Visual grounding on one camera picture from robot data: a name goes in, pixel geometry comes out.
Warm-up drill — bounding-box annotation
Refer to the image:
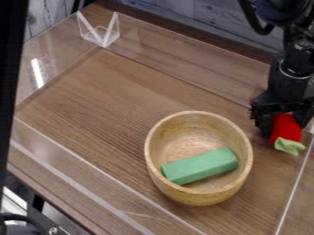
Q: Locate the black cable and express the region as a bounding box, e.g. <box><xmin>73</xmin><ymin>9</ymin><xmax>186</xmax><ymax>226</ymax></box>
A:
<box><xmin>0</xmin><ymin>211</ymin><xmax>38</xmax><ymax>235</ymax></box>

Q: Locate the black metal table frame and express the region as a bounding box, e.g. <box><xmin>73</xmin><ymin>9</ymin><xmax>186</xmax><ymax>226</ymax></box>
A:
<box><xmin>27</xmin><ymin>194</ymin><xmax>91</xmax><ymax>235</ymax></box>

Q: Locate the clear acrylic corner bracket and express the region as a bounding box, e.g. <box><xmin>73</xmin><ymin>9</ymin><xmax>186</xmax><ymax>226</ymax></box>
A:
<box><xmin>77</xmin><ymin>12</ymin><xmax>121</xmax><ymax>48</ymax></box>

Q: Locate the green rectangular block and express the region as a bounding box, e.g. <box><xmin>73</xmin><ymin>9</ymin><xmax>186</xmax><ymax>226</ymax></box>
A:
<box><xmin>161</xmin><ymin>147</ymin><xmax>238</xmax><ymax>185</ymax></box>

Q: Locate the wooden bowl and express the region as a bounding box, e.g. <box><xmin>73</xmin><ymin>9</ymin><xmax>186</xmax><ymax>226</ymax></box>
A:
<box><xmin>143</xmin><ymin>111</ymin><xmax>253</xmax><ymax>206</ymax></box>

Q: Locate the red plush tomato green stem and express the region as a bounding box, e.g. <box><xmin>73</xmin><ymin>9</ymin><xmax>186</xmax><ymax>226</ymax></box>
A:
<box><xmin>269</xmin><ymin>113</ymin><xmax>306</xmax><ymax>156</ymax></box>

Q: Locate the black foreground vertical bar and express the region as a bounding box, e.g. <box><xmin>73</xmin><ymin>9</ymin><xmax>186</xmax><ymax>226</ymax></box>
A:
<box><xmin>0</xmin><ymin>0</ymin><xmax>30</xmax><ymax>192</ymax></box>

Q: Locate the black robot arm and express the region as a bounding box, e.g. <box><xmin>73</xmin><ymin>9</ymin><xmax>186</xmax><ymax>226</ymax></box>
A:
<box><xmin>237</xmin><ymin>0</ymin><xmax>314</xmax><ymax>137</ymax></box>

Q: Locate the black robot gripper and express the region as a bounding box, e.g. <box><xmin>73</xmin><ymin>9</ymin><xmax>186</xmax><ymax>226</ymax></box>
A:
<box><xmin>250</xmin><ymin>75</ymin><xmax>314</xmax><ymax>139</ymax></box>

